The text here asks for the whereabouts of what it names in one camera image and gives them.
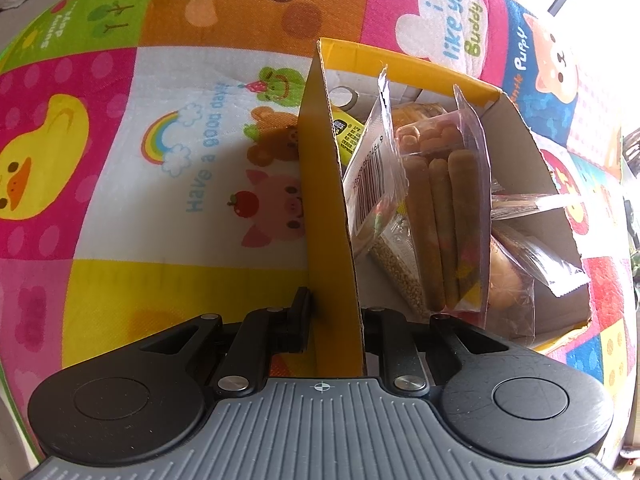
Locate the colourful printed play mat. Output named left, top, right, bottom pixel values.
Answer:
left=0, top=0, right=640, bottom=461

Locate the biscuit stick packet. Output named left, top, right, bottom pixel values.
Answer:
left=392, top=84, right=493, bottom=328

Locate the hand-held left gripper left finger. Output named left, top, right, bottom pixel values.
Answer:
left=140, top=287, right=314, bottom=397

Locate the tan grainy snack packet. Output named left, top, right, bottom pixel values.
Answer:
left=370, top=232, right=431, bottom=318

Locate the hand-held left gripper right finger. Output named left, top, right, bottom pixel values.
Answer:
left=363, top=307, right=545, bottom=399

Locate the clear barcoded snack packet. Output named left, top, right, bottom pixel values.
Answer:
left=490, top=191, right=573, bottom=221

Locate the yellow cardboard box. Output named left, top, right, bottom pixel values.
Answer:
left=299, top=37, right=593, bottom=378

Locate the round bread packet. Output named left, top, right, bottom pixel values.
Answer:
left=487, top=230, right=538, bottom=348

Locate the yellow snack bar packet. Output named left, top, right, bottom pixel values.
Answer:
left=331, top=105, right=366, bottom=171

